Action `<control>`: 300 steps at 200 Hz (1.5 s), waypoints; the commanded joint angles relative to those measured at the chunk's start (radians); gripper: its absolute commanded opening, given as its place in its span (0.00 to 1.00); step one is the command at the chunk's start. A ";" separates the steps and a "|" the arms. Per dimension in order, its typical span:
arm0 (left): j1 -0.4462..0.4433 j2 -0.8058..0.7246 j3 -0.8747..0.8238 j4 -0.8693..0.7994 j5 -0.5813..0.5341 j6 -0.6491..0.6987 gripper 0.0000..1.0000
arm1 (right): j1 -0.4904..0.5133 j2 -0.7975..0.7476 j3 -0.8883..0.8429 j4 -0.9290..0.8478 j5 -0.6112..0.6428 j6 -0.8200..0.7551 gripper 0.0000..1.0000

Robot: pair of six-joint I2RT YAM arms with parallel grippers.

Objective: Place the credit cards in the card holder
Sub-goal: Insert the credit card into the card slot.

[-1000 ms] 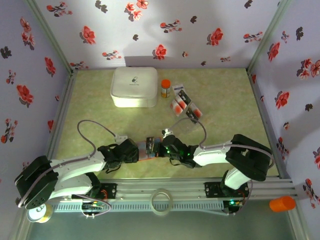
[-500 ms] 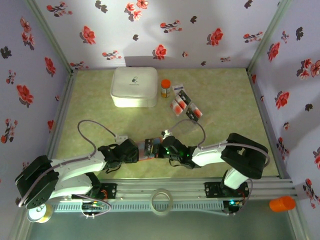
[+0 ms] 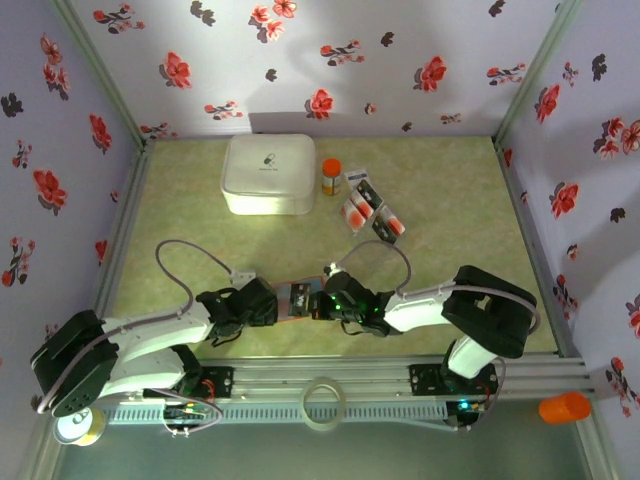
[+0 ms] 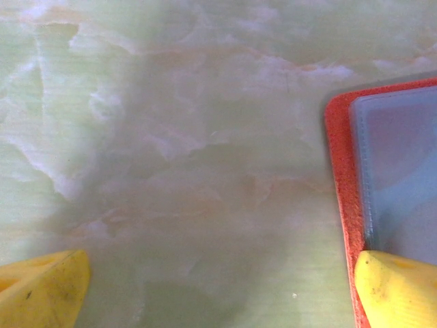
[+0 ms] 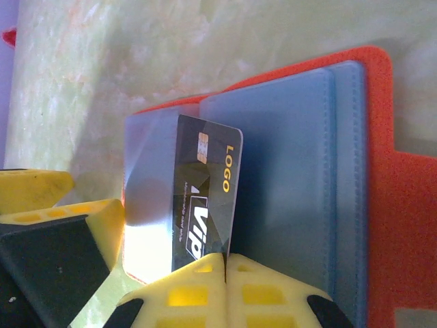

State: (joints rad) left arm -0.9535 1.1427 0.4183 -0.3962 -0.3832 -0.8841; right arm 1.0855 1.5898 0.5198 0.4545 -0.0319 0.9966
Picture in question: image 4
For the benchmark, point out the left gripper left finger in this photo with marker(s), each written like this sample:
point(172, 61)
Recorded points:
point(44, 290)

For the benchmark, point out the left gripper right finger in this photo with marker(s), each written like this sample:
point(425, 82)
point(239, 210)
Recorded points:
point(399, 294)

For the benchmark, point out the red card holder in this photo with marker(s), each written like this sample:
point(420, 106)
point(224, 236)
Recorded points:
point(345, 171)

